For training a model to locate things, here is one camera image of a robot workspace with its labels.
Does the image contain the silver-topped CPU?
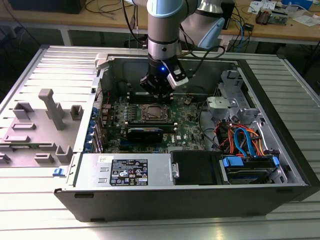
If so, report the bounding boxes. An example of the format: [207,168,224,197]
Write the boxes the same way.
[147,106,165,119]

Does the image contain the metal socket cover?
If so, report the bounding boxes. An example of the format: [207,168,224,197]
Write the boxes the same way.
[141,104,171,121]

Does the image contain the CPU socket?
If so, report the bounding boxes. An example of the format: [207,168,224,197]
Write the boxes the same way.
[139,103,173,123]

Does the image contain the green RAM stick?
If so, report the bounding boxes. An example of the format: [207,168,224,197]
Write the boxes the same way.
[126,120,175,127]

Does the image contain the green motherboard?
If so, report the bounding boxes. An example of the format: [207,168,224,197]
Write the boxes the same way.
[99,93,208,155]

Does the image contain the black graphics card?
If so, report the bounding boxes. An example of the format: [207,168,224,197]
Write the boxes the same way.
[126,127,165,145]

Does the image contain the tall black box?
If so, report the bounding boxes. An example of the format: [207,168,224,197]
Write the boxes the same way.
[221,0,236,31]

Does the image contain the hard disk in blue carrier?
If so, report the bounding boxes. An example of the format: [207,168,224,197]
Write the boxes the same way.
[219,154,281,186]

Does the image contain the silver power supply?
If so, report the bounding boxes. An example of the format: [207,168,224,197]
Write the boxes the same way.
[73,152,173,188]

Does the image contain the copper coil device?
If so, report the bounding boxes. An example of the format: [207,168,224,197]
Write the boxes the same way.
[254,6,273,26]

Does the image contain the grey parts rack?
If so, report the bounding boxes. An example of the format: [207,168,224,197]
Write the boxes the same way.
[0,88,85,168]

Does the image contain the black PC case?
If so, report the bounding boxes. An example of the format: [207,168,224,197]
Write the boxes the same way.
[53,51,320,223]

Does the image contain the wooden desk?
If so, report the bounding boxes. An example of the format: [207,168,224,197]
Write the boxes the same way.
[0,0,320,55]

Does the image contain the wide black box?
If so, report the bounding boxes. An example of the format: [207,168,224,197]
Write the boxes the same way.
[8,0,83,15]

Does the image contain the blue case latch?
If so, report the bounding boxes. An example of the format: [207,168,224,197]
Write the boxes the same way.
[52,167,66,178]

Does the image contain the grey electronics device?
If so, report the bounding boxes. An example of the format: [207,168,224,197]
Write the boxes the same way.
[271,8,290,26]

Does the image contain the white papers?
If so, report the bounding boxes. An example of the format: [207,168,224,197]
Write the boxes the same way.
[291,13,320,28]

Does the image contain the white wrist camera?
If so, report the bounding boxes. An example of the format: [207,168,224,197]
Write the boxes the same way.
[165,59,190,90]

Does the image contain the thin red wire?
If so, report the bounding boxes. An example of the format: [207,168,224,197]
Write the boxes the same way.
[101,88,111,106]

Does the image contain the silver metal drive bracket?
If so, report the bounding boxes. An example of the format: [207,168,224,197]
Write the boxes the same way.
[206,69,262,126]

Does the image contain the blue SATA cable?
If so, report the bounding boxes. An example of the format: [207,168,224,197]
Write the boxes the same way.
[233,126,255,158]

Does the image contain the orange wire bundle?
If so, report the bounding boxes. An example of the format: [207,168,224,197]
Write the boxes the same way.
[214,122,270,157]

